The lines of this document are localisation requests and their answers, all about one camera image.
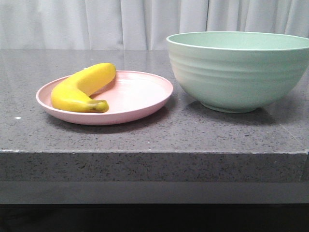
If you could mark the yellow banana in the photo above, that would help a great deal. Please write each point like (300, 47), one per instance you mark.
(73, 93)

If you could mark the pink plate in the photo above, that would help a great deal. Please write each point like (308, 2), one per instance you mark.
(132, 95)

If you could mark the green bowl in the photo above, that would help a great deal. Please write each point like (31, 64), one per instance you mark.
(237, 72)

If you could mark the white curtain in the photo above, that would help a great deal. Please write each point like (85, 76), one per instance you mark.
(139, 24)

